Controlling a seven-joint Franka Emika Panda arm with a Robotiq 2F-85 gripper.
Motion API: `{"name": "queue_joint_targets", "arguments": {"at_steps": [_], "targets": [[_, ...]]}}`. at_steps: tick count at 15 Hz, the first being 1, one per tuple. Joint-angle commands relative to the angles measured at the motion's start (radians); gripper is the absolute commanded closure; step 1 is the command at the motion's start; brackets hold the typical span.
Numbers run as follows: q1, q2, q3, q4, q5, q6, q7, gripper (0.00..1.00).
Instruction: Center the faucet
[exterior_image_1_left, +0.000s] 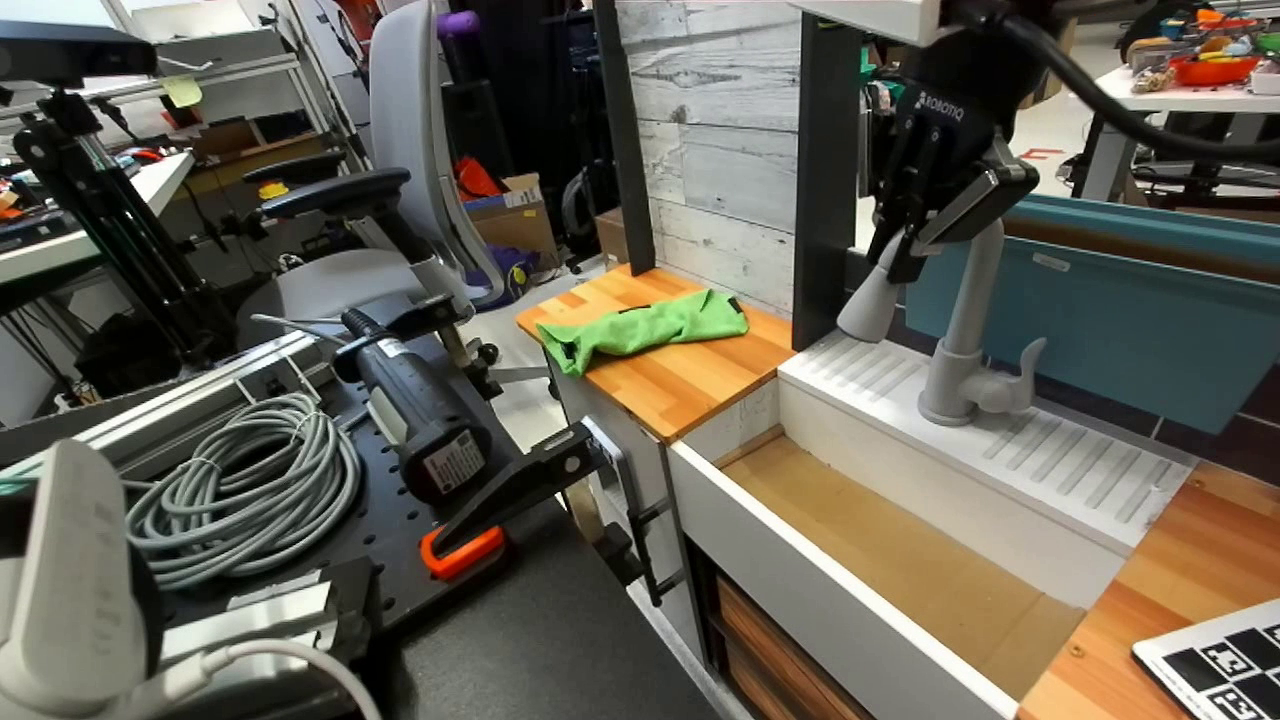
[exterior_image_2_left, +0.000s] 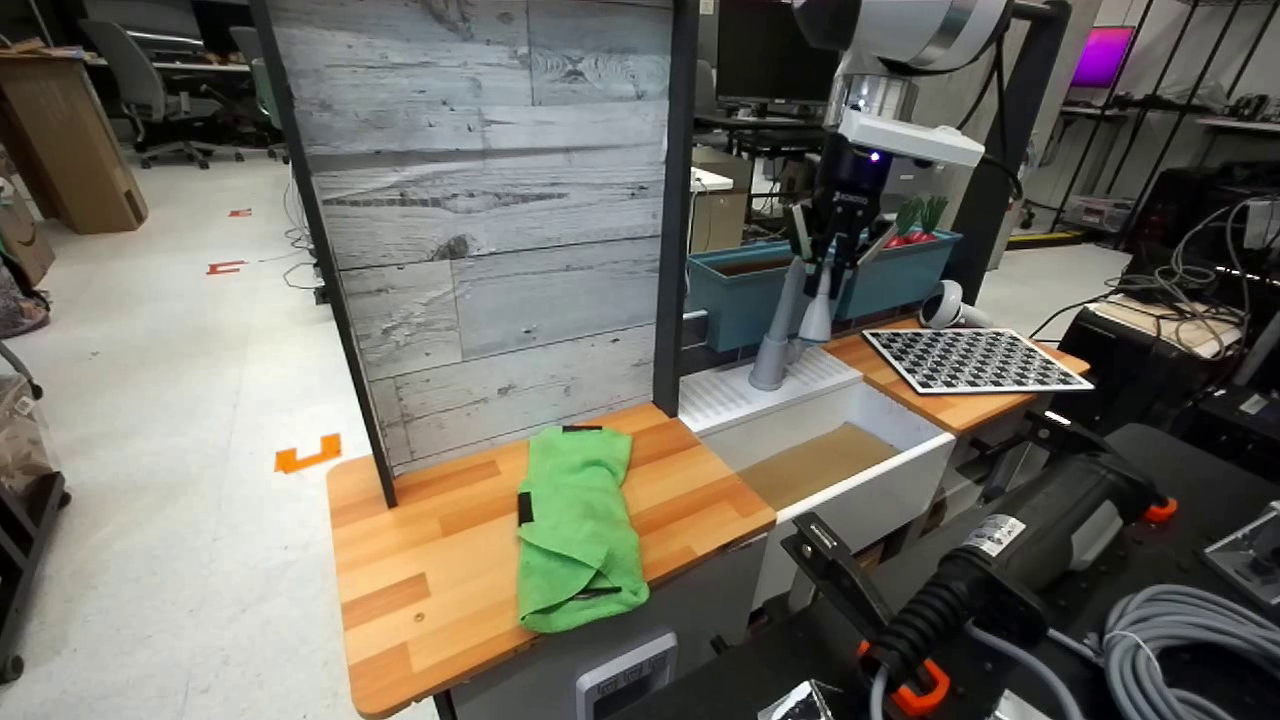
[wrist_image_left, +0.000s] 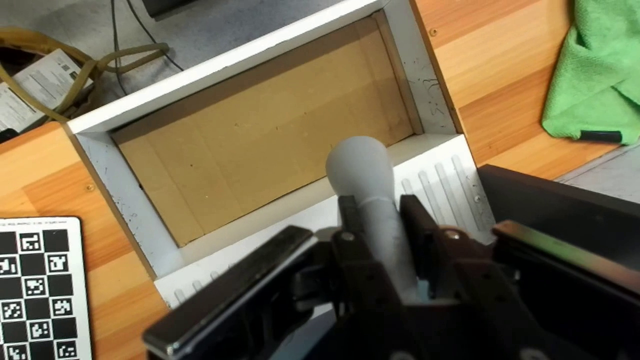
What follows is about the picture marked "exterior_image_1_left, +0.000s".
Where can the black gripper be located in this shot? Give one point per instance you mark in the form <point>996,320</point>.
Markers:
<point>946,170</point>

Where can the grey faucet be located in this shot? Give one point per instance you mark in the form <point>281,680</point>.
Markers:
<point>959,377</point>

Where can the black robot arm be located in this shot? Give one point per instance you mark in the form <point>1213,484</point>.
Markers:
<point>1177,55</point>

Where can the white table with clutter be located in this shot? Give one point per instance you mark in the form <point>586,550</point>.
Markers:
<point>1208,114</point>

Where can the teal panel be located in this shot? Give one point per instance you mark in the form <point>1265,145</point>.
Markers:
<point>1168,314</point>

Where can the green cloth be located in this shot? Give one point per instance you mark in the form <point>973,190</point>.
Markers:
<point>644,324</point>

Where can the white sink basin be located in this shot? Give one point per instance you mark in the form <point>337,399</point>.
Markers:
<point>926,568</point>

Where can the grey office chair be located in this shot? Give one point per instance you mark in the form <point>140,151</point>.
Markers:
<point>411,190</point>

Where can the checkerboard calibration board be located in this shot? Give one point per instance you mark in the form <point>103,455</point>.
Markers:
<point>1225,667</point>

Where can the orange black clamp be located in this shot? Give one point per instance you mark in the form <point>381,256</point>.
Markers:
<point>475,535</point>

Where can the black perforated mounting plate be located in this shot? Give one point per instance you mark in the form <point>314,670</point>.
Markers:
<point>278,492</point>

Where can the black vertical post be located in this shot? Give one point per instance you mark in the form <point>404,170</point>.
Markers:
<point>825,172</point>

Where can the black camera tripod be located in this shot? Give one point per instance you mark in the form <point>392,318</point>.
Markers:
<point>58,142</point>

